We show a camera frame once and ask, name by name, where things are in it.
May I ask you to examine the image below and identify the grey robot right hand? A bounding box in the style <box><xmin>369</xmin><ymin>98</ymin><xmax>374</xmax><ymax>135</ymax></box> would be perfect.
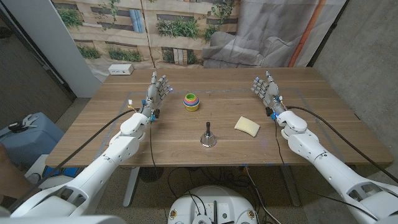
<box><xmin>251</xmin><ymin>70</ymin><xmax>287</xmax><ymax>116</ymax></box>

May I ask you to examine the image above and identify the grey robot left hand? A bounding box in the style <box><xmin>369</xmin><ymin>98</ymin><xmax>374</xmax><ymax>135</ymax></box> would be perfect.
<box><xmin>141</xmin><ymin>71</ymin><xmax>174</xmax><ymax>118</ymax></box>

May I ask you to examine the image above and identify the silver bell with black handle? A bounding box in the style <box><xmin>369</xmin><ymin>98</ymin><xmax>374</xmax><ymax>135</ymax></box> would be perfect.
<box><xmin>200</xmin><ymin>121</ymin><xmax>218</xmax><ymax>148</ymax></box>

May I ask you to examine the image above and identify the person forearm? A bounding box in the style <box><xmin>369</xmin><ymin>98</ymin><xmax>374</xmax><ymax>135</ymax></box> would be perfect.
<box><xmin>0</xmin><ymin>143</ymin><xmax>40</xmax><ymax>203</ymax></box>

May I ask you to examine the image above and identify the stack of rainbow plastic cups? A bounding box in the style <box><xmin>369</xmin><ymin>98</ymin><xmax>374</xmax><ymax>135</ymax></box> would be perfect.
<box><xmin>183</xmin><ymin>93</ymin><xmax>200</xmax><ymax>113</ymax></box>

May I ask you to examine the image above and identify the pale yellow sponge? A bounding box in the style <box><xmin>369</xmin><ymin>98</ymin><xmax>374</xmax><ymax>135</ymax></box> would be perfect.
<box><xmin>234</xmin><ymin>116</ymin><xmax>261</xmax><ymax>138</ymax></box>

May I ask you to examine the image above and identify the black and white hand tool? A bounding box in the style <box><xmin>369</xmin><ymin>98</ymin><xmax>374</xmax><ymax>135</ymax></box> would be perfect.
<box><xmin>7</xmin><ymin>113</ymin><xmax>39</xmax><ymax>131</ymax></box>

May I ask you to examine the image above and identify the white power strip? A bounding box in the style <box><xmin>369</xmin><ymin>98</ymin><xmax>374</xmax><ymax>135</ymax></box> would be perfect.
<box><xmin>108</xmin><ymin>63</ymin><xmax>135</xmax><ymax>76</ymax></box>

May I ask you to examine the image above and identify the printed fabric backdrop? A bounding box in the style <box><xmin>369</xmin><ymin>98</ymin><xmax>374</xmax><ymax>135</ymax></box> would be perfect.
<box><xmin>51</xmin><ymin>0</ymin><xmax>348</xmax><ymax>83</ymax></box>

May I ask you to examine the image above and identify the black round mesh object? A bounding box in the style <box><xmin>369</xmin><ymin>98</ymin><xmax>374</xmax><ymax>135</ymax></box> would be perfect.
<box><xmin>139</xmin><ymin>167</ymin><xmax>165</xmax><ymax>183</ymax></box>

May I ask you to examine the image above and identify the white table leg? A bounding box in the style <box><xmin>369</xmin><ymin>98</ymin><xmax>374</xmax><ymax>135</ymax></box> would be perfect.
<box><xmin>279</xmin><ymin>164</ymin><xmax>302</xmax><ymax>208</ymax></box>
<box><xmin>123</xmin><ymin>166</ymin><xmax>141</xmax><ymax>208</ymax></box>

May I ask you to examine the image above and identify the white robot torso base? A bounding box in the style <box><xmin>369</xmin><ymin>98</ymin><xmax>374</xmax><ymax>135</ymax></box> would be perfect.
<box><xmin>167</xmin><ymin>185</ymin><xmax>259</xmax><ymax>224</ymax></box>

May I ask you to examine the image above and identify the blue plastic bin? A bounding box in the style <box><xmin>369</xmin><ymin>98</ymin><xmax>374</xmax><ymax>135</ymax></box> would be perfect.
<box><xmin>0</xmin><ymin>112</ymin><xmax>65</xmax><ymax>169</ymax></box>

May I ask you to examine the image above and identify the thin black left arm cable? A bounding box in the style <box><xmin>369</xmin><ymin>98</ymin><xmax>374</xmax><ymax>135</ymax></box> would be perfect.
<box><xmin>149</xmin><ymin>119</ymin><xmax>157</xmax><ymax>169</ymax></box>

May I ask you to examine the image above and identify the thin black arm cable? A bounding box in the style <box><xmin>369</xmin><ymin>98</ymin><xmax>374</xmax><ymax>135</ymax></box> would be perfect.
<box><xmin>149</xmin><ymin>119</ymin><xmax>157</xmax><ymax>169</ymax></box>
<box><xmin>273</xmin><ymin>119</ymin><xmax>285</xmax><ymax>166</ymax></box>

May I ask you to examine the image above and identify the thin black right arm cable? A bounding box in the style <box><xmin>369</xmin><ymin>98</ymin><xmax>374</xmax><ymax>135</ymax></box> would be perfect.
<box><xmin>273</xmin><ymin>119</ymin><xmax>285</xmax><ymax>166</ymax></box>

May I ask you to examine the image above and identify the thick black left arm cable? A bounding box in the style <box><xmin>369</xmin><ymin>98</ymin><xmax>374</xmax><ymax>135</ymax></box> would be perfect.
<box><xmin>7</xmin><ymin>108</ymin><xmax>141</xmax><ymax>214</ymax></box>

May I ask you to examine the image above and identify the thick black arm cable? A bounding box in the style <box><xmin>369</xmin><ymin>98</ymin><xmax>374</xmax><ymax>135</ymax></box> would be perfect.
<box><xmin>285</xmin><ymin>105</ymin><xmax>398</xmax><ymax>184</ymax></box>
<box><xmin>7</xmin><ymin>108</ymin><xmax>141</xmax><ymax>214</ymax></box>

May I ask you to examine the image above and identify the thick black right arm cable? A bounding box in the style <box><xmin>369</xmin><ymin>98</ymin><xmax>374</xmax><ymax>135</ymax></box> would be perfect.
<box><xmin>285</xmin><ymin>105</ymin><xmax>398</xmax><ymax>184</ymax></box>

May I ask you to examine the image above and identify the white floor cable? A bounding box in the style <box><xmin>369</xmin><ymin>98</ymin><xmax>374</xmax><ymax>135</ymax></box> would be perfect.
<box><xmin>244</xmin><ymin>166</ymin><xmax>276</xmax><ymax>224</ymax></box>

